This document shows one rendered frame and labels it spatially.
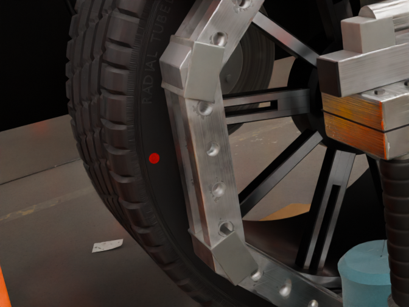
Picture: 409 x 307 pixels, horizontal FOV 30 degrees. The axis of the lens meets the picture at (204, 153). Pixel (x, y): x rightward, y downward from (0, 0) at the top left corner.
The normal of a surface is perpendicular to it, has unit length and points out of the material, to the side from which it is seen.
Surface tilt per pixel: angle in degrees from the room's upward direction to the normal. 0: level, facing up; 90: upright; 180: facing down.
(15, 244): 0
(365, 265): 0
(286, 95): 90
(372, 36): 90
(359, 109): 90
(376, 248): 0
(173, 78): 90
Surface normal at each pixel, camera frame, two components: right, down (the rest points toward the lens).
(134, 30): 0.03, 0.14
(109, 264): -0.16, -0.93
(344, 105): -0.91, 0.27
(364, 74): 0.39, 0.24
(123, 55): -0.24, 0.12
